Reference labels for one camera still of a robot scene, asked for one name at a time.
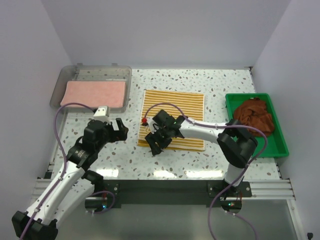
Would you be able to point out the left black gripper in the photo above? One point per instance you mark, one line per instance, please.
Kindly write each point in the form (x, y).
(120, 135)

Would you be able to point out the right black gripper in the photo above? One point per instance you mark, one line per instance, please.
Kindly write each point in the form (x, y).
(152, 138)

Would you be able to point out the yellow white striped towel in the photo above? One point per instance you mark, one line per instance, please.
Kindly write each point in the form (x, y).
(174, 102)

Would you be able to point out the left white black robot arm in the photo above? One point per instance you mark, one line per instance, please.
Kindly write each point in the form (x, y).
(40, 220)

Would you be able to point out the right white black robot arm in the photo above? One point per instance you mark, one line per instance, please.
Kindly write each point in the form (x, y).
(235, 141)

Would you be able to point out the folded pink towel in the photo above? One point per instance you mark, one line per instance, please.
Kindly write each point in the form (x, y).
(95, 93)

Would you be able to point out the clear grey plastic bin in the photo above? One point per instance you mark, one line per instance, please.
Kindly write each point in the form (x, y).
(81, 72)

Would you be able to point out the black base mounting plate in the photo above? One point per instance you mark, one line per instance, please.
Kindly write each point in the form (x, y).
(155, 192)

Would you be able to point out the brown crumpled towel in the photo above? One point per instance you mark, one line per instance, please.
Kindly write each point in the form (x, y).
(253, 113)

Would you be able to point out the green plastic tray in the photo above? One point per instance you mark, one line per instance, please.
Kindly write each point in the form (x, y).
(276, 147)

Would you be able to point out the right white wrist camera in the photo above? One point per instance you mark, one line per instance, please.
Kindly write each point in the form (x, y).
(147, 122)

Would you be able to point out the aluminium rail frame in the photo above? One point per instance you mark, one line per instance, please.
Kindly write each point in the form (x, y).
(268, 212)

